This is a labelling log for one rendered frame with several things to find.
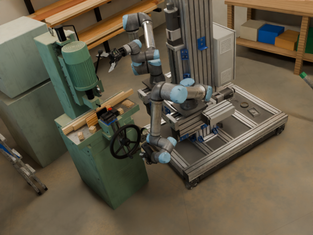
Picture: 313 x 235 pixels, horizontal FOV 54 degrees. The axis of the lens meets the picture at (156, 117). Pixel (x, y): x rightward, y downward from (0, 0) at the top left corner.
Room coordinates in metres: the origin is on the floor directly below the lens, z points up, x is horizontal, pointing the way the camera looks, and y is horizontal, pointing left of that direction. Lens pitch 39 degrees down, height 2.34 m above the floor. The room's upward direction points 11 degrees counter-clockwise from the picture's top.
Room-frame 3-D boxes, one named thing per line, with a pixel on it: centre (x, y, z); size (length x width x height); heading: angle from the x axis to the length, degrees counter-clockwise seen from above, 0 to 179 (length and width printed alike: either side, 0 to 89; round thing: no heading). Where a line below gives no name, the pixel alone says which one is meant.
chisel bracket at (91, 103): (2.00, 0.47, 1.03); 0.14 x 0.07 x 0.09; 37
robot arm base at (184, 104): (2.00, -0.28, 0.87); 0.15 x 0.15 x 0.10
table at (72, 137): (1.89, 0.40, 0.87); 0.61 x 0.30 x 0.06; 127
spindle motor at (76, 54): (1.98, 0.46, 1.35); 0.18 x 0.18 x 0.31
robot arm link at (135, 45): (2.15, 0.07, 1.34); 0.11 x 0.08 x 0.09; 127
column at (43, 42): (2.21, 0.64, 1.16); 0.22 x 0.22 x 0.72; 37
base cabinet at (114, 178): (2.07, 0.54, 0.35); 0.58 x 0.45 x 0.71; 37
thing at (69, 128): (2.00, 0.47, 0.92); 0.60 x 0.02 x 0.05; 127
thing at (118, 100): (2.03, 0.40, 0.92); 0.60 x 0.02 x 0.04; 127
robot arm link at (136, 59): (2.15, 0.05, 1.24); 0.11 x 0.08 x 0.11; 88
